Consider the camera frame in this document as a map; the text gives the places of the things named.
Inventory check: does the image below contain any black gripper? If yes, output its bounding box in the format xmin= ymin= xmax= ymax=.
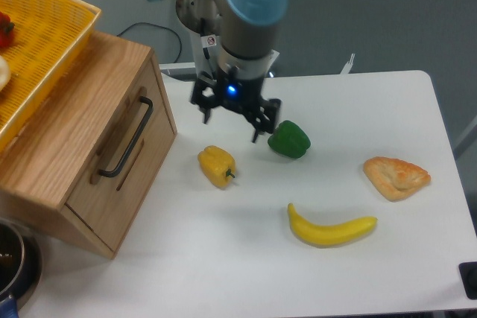
xmin=190 ymin=68 xmax=282 ymax=143

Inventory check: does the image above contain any wooden top drawer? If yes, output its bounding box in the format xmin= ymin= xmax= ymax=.
xmin=66 ymin=59 xmax=177 ymax=258

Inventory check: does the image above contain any black drawer handle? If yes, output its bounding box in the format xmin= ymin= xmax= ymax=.
xmin=98 ymin=95 xmax=154 ymax=179

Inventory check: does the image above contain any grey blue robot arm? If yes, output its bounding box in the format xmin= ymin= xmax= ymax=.
xmin=190 ymin=0 xmax=288 ymax=136

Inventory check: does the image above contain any wooden drawer cabinet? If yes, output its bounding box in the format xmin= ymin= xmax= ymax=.
xmin=1 ymin=32 xmax=159 ymax=255

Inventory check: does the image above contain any green bell pepper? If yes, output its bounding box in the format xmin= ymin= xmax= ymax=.
xmin=268 ymin=120 xmax=311 ymax=159

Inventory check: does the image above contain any yellow bell pepper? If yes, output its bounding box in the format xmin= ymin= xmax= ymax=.
xmin=198 ymin=145 xmax=236 ymax=189

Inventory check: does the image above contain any yellow banana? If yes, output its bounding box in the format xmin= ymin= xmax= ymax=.
xmin=287 ymin=203 xmax=378 ymax=247

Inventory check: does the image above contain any baked pastry slice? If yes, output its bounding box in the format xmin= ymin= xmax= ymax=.
xmin=363 ymin=156 xmax=432 ymax=201

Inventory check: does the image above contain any yellow plastic basket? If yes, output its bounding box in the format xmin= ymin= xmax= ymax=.
xmin=1 ymin=0 xmax=101 ymax=147

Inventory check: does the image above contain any white round food item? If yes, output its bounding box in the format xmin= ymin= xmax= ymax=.
xmin=0 ymin=56 xmax=11 ymax=90

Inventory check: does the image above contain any dark metal pot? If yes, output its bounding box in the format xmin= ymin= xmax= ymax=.
xmin=1 ymin=220 xmax=42 ymax=317

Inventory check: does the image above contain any black corner device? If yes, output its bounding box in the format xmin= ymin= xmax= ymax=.
xmin=458 ymin=261 xmax=477 ymax=300

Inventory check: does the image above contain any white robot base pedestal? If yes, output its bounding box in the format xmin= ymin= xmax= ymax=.
xmin=175 ymin=0 xmax=221 ymax=79

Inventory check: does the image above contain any black cable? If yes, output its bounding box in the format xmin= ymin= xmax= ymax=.
xmin=116 ymin=22 xmax=183 ymax=64

